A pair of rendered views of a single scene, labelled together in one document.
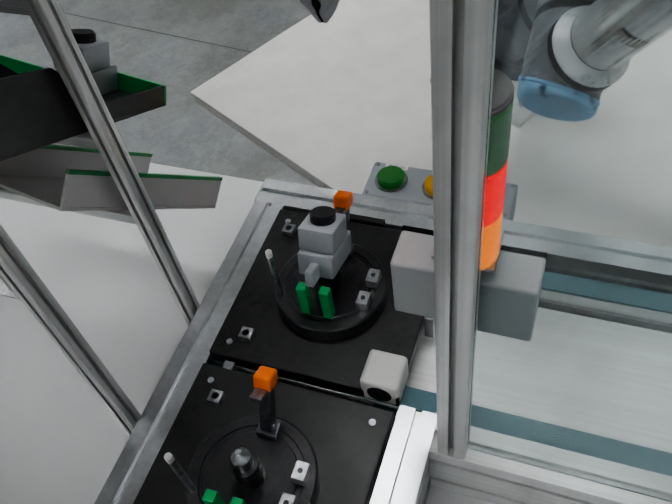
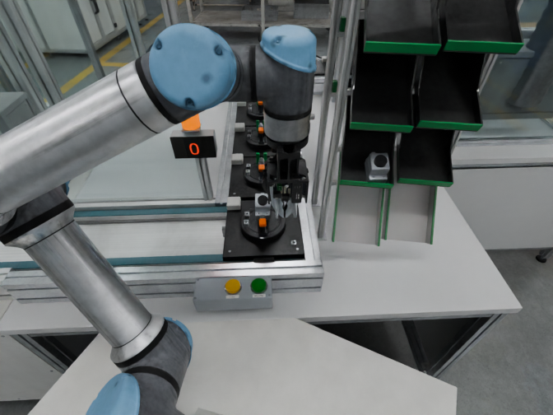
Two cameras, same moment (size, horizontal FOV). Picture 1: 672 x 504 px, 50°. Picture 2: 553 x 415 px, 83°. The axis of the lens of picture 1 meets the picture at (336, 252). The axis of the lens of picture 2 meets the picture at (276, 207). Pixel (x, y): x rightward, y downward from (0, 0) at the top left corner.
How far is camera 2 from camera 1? 1.18 m
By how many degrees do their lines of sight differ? 82
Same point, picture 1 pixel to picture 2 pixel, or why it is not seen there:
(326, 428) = (247, 189)
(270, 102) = (388, 390)
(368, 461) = (232, 185)
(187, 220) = (366, 281)
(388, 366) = (232, 201)
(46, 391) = not seen: hidden behind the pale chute
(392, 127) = (288, 385)
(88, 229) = (410, 264)
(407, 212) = (245, 270)
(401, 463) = (224, 192)
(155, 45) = not seen: outside the picture
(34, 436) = not seen: hidden behind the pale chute
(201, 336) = (305, 207)
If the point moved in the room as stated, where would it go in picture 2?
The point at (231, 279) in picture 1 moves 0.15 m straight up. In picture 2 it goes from (308, 226) to (312, 192)
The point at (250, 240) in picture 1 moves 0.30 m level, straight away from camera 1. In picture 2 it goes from (311, 243) to (393, 314)
